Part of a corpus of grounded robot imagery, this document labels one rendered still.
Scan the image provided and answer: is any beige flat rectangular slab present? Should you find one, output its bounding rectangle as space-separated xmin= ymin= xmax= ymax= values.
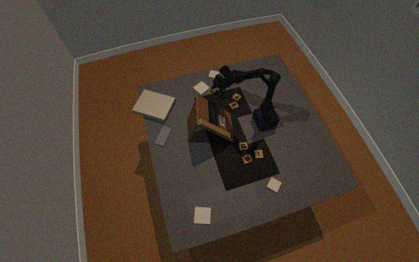
xmin=132 ymin=89 xmax=176 ymax=122

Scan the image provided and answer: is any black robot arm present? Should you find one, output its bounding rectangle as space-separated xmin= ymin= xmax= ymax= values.
xmin=213 ymin=65 xmax=281 ymax=122

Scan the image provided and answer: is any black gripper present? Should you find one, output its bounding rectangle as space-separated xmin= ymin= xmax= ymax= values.
xmin=211 ymin=75 xmax=230 ymax=99

